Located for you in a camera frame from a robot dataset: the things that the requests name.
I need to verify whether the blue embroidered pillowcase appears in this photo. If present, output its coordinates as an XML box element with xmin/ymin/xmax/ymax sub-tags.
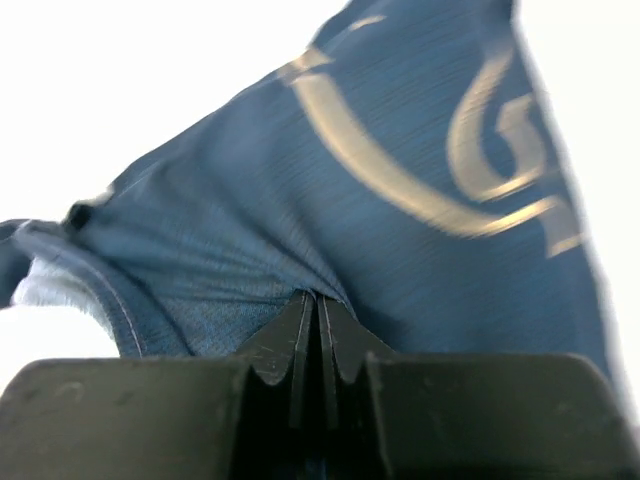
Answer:
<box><xmin>1</xmin><ymin>1</ymin><xmax>610</xmax><ymax>374</ymax></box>

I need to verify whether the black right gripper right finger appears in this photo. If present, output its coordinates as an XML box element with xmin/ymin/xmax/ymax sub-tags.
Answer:
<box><xmin>318</xmin><ymin>299</ymin><xmax>639</xmax><ymax>479</ymax></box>

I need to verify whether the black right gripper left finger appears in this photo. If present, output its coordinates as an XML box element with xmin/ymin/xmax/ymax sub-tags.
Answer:
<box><xmin>1</xmin><ymin>294</ymin><xmax>313</xmax><ymax>479</ymax></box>

